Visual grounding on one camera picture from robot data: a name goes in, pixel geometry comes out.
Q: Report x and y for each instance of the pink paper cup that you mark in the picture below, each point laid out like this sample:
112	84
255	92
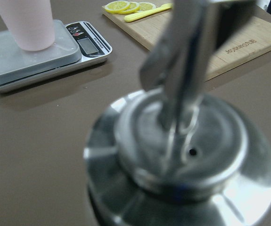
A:
30	22

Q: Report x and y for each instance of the digital kitchen scale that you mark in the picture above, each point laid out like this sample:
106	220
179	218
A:
77	45

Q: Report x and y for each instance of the yellow plastic knife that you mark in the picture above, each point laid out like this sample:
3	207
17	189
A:
143	14

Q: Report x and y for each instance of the lemon slice middle of three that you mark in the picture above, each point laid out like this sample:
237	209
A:
133	7

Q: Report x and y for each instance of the lemon slice of three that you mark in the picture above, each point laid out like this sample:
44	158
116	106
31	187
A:
117	7
133	7

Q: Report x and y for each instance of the lemon slice lowest of three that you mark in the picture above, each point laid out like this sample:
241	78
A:
144	6

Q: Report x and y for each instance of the lemon slice upper of three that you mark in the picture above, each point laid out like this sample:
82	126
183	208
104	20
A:
117	7

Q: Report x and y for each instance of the wooden cutting board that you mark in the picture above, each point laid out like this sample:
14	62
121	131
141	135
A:
232	42

